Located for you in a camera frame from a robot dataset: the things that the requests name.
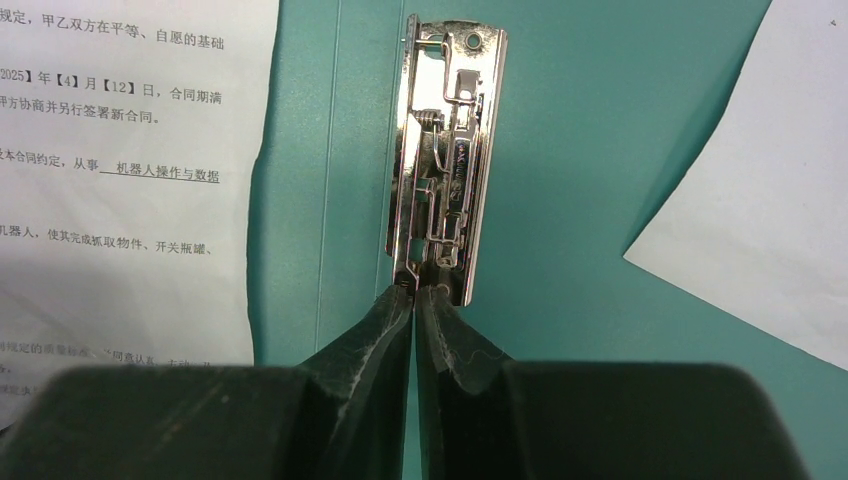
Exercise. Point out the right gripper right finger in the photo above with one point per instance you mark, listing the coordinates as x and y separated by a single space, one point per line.
485 415

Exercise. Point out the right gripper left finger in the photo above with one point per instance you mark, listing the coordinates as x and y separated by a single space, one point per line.
340 414

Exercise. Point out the teal folder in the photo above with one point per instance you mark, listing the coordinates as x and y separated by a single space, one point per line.
604 106

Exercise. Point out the metal folder clip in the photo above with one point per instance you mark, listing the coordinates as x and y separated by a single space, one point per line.
448 92

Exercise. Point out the printed white paper sheet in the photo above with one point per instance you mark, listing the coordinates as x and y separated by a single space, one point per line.
129 133

